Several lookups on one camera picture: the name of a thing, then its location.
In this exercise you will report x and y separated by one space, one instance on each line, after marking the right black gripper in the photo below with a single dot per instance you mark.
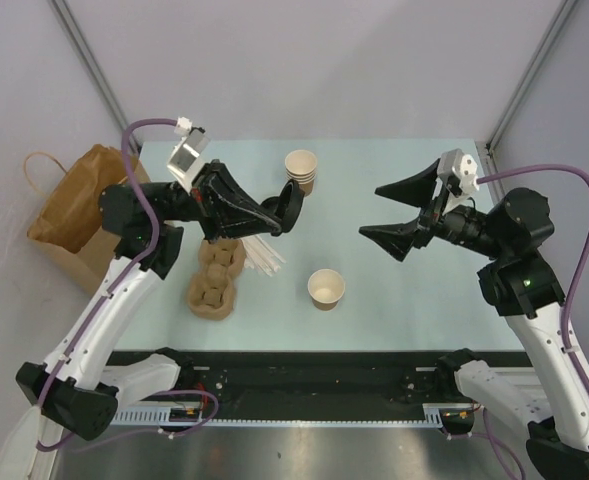
416 190

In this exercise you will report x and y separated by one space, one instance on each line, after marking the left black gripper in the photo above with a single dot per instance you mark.
218 198

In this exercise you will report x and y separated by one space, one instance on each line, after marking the pulp cup carrier tray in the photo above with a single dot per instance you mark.
212 291

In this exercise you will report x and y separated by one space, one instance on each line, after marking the brown paper coffee cup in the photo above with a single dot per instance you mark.
326 287

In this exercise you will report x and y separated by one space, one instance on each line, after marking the black plastic cup lid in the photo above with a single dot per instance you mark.
289 205

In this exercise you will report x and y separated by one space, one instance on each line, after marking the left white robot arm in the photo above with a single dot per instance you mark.
69 387

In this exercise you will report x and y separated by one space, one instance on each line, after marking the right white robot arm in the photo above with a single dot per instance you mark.
524 289

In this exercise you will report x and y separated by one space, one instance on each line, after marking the stack of black lids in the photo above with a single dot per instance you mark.
272 205

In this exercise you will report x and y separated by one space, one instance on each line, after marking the bundle of wrapped straws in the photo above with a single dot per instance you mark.
261 256

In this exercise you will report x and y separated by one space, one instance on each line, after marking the stack of paper cups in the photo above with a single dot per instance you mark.
301 165

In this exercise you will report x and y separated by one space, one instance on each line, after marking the brown paper bag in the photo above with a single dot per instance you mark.
68 227

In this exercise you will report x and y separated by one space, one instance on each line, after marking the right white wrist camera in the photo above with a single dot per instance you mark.
458 173

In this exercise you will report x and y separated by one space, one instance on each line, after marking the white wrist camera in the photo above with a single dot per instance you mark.
458 173
185 162

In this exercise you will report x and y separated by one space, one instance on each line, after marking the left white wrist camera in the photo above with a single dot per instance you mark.
185 162

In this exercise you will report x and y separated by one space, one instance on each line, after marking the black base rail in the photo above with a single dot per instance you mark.
269 381

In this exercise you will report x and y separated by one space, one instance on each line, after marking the white slotted cable duct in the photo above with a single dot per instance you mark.
182 415

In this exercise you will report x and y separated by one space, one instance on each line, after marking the aluminium frame post right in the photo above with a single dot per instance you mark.
550 38

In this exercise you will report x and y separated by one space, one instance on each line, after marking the aluminium frame post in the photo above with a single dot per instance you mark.
550 38
80 45

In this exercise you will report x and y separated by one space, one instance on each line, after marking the aluminium frame post left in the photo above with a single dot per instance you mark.
80 45

